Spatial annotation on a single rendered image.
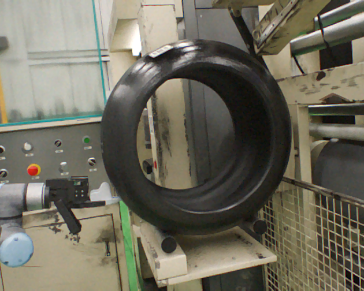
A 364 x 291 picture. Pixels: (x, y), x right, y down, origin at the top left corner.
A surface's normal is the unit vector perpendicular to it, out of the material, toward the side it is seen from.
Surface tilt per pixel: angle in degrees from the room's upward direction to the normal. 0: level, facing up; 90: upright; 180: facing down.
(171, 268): 90
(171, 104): 90
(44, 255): 90
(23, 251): 90
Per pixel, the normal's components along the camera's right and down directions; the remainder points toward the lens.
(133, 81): -0.40, -0.38
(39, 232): 0.25, 0.08
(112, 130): -0.55, 0.00
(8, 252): 0.56, 0.04
